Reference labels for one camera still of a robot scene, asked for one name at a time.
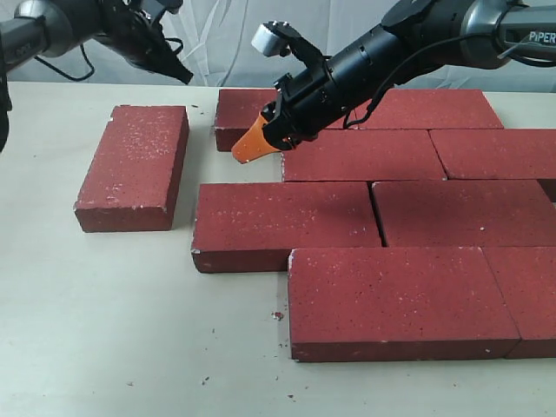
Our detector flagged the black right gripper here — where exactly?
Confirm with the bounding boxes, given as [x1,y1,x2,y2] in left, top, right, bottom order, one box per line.
[231,25,407,164]

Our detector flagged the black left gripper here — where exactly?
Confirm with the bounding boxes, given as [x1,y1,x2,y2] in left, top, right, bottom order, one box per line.
[102,1,194,85]

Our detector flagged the angled red brick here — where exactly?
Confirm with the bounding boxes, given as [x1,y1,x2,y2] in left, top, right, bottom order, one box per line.
[74,105,189,233]

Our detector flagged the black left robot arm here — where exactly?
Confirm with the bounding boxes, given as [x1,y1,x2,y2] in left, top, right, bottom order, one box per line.
[1,0,193,147]

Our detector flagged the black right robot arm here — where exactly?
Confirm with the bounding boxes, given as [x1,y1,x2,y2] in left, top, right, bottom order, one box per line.
[231,0,555,163]

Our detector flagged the red brick back row left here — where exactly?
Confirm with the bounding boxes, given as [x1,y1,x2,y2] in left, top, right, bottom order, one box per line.
[214,89,360,153]

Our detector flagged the red brick back row right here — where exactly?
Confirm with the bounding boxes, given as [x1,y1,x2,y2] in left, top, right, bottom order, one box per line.
[357,89,503,129]

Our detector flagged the red brick front row large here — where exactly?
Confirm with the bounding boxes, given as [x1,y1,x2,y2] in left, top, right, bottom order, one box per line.
[288,247,520,362]

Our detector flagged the red brick second row right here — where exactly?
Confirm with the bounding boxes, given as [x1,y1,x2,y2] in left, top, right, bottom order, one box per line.
[429,129,555,202]

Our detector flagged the red brick third row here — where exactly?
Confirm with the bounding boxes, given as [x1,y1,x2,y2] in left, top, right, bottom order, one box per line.
[372,180,555,247]

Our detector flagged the red brick front right edge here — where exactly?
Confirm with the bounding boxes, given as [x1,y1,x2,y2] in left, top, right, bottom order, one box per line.
[483,247,555,360]

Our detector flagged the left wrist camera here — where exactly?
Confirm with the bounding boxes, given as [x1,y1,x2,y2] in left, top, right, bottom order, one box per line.
[140,0,183,14]

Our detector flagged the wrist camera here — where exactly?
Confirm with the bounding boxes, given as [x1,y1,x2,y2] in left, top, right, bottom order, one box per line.
[140,0,183,14]
[251,21,325,68]

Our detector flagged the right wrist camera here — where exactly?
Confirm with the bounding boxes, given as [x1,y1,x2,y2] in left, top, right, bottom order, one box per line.
[251,21,325,68]

